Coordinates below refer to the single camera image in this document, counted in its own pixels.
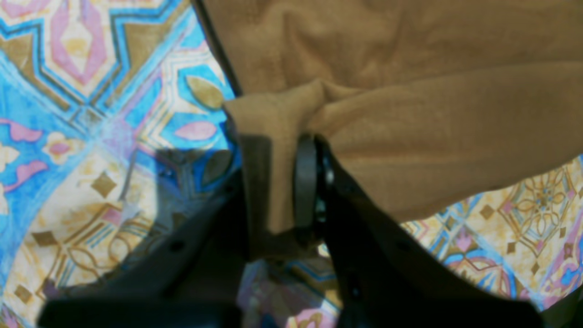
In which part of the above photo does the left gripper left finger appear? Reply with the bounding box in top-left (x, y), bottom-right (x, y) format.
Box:
top-left (37, 171), bottom-right (249, 328)

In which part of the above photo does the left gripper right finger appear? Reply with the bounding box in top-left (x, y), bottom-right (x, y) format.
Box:
top-left (294, 135), bottom-right (545, 328)

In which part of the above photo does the brown t-shirt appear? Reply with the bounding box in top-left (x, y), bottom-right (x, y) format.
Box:
top-left (195, 0), bottom-right (583, 258)

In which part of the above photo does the patterned tablecloth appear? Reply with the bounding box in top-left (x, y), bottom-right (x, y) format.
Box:
top-left (0, 0), bottom-right (582, 328)

